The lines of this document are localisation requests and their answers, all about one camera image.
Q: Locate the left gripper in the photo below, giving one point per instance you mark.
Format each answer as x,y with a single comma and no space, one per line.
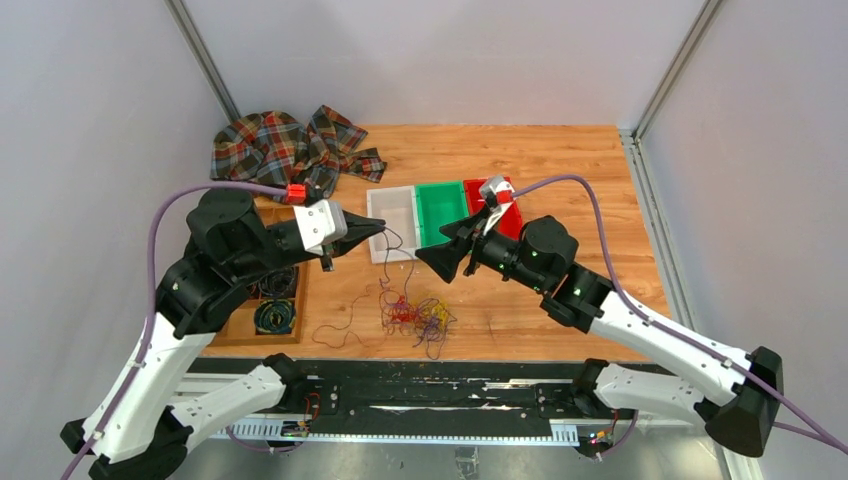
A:
360,228

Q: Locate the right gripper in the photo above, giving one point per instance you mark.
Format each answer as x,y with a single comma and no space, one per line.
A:
444,259

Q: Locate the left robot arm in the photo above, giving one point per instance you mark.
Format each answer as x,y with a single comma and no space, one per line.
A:
239,232

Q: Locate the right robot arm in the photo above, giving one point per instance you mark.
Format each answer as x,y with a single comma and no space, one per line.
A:
727,391

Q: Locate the green plastic bin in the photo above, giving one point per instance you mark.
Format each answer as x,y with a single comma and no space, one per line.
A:
439,204

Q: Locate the white plastic bin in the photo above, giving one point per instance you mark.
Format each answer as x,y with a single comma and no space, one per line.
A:
398,207

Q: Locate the wooden compartment tray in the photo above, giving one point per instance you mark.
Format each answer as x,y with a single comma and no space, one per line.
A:
273,313

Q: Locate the plaid cloth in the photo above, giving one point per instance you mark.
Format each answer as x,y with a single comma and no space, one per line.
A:
274,149

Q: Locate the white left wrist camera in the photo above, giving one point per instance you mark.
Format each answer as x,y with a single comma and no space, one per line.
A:
320,224

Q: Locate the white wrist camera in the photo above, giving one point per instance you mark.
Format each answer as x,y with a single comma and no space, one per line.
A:
497,196
320,224

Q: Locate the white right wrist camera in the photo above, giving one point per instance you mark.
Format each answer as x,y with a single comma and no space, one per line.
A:
497,196

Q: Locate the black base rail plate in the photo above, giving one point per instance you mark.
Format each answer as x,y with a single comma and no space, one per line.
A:
459,399

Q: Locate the right aluminium table rail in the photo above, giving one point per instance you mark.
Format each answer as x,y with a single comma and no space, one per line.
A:
657,230

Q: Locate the left aluminium frame post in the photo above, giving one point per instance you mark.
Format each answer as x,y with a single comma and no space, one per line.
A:
191,33

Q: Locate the aluminium frame post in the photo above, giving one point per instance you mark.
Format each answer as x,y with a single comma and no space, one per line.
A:
191,33
688,46

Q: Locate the right aluminium frame post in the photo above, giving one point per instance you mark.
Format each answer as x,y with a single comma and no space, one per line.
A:
688,46

